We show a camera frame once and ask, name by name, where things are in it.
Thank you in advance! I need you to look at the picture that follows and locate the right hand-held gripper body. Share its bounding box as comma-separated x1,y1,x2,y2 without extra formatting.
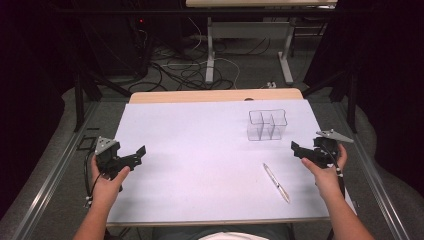
311,129,355,169

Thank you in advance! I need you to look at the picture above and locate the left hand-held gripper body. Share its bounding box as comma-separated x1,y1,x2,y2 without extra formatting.
94,135,134,181

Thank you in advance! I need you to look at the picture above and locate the silver pen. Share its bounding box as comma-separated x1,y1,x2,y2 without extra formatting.
262,162,291,205

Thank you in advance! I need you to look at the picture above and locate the clear plastic desk organizer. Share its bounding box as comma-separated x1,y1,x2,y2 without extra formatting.
246,108,289,142

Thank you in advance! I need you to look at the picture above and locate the person's right hand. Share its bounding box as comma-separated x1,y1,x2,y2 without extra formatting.
300,143,349,201

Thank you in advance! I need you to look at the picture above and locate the person's left hand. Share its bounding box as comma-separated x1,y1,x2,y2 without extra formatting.
90,154,131,210

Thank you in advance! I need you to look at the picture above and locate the black metal stand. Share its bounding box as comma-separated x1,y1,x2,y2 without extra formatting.
300,64,360,135
72,64,133,133

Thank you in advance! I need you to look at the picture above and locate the white table mat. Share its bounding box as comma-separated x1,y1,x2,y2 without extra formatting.
107,99,358,224

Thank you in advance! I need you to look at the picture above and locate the wooden table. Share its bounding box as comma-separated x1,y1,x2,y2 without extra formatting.
106,88,358,228

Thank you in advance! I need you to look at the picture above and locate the dark curtain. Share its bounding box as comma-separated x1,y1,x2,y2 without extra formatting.
0,0,79,222
302,0,424,198

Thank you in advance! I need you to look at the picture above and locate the black computer tower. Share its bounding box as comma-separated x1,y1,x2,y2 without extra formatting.
108,12,152,80

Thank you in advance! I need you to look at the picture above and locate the person's clothing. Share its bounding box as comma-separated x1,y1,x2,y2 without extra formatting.
151,223,296,240

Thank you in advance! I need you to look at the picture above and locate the white metal desk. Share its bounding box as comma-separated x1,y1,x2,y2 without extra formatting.
185,0,339,86

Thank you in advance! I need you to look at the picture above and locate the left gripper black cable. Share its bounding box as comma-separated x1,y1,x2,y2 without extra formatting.
83,150,103,209

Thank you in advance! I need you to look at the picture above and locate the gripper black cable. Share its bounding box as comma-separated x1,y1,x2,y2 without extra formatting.
319,142,347,201
83,150,103,209

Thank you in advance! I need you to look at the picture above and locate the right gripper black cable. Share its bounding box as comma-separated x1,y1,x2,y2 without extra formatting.
319,142,347,201

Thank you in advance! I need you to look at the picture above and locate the metal floor rail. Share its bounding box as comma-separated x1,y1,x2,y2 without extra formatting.
9,99,102,240
332,99,412,240

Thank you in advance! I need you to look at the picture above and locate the tangle of black floor cables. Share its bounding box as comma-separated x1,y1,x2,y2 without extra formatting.
128,35,272,93

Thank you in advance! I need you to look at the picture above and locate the white floor cable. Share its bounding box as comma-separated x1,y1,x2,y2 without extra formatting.
187,16,242,90

